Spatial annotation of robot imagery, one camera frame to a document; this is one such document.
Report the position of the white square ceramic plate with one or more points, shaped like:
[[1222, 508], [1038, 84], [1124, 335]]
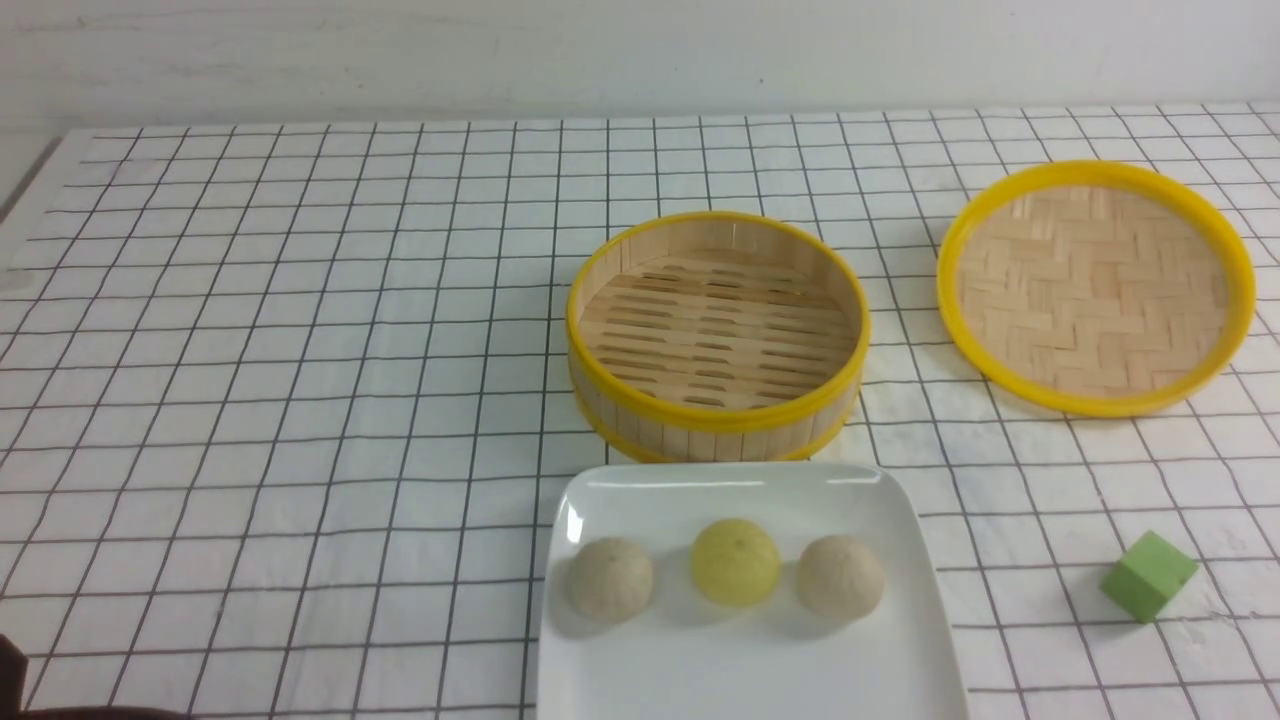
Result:
[[685, 658]]

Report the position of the yellow-rimmed woven bamboo lid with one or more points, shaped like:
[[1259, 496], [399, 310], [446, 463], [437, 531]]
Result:
[[1095, 288]]

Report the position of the yellow steamed bun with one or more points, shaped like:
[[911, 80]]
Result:
[[735, 563]]

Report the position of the white steamed bun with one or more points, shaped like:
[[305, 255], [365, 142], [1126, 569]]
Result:
[[840, 578], [610, 580]]

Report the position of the green cube block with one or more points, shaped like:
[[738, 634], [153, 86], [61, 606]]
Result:
[[1148, 577]]

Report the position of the white grid-pattern tablecloth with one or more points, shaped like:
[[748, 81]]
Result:
[[286, 410]]

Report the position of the yellow-rimmed bamboo steamer basket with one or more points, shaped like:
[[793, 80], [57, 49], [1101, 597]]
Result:
[[717, 336]]

